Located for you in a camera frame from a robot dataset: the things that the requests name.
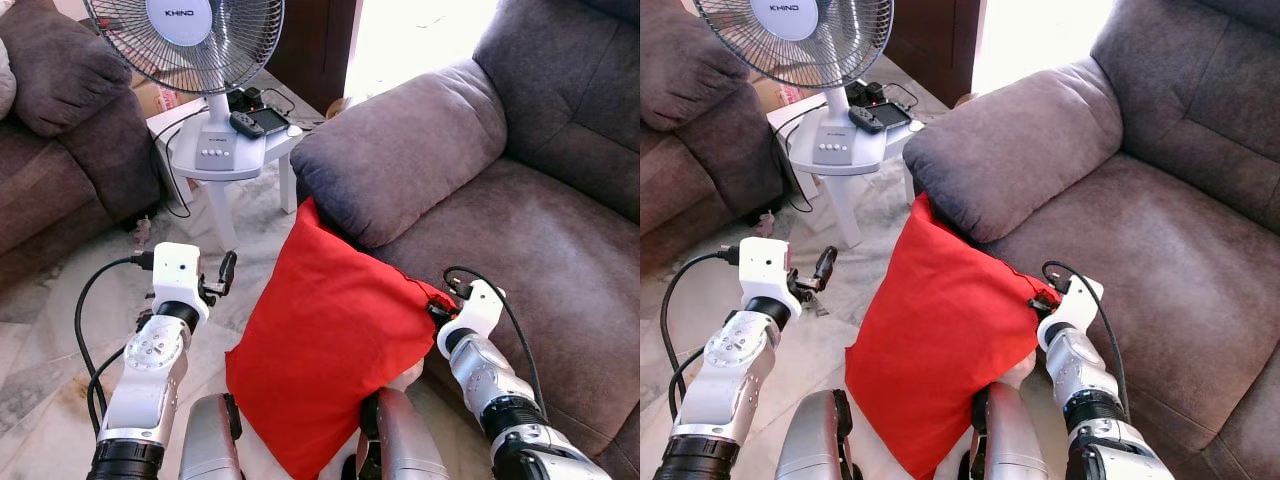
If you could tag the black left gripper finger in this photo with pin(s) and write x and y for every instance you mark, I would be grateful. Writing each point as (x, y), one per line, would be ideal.
(228, 270)
(826, 265)

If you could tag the red pillow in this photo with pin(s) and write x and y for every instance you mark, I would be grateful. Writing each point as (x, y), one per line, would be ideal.
(320, 340)
(930, 340)

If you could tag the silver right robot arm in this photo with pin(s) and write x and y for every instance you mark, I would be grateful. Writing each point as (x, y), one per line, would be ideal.
(500, 400)
(1090, 400)

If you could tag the brown fabric sofa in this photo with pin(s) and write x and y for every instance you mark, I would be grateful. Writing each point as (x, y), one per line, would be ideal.
(500, 200)
(1150, 200)

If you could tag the brown sofa with cushion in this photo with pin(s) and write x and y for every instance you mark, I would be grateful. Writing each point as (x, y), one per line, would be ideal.
(50, 150)
(700, 150)

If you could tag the silver right robot leg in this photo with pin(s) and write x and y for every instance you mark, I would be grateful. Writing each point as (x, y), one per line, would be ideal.
(400, 440)
(1005, 440)

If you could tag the silver robot leg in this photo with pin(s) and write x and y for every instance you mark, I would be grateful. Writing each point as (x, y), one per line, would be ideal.
(1005, 440)
(400, 440)
(210, 440)
(815, 440)

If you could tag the silver left robot leg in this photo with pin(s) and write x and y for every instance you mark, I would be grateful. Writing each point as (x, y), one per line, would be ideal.
(815, 440)
(210, 440)

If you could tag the white plastic side table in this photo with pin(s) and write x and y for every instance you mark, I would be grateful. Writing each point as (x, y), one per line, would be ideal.
(785, 115)
(165, 125)

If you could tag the black handheld screen device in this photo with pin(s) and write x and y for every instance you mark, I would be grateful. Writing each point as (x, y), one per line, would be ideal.
(272, 120)
(893, 114)

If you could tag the black charger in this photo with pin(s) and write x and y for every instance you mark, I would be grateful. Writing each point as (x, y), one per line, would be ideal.
(245, 98)
(866, 92)

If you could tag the brown cardboard box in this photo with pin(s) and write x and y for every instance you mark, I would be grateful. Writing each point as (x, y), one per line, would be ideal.
(150, 97)
(772, 92)

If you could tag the white table fan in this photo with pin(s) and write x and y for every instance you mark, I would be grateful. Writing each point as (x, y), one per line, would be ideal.
(790, 30)
(180, 40)

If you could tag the dark wooden door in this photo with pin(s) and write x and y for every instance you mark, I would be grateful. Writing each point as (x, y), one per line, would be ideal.
(930, 40)
(310, 40)

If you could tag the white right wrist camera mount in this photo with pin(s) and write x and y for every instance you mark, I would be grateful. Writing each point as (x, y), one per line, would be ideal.
(1078, 305)
(478, 310)

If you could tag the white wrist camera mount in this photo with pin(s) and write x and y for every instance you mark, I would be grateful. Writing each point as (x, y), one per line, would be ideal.
(177, 272)
(478, 310)
(1078, 305)
(768, 268)

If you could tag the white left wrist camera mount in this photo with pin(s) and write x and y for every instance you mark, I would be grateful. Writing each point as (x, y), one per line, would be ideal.
(768, 268)
(177, 272)

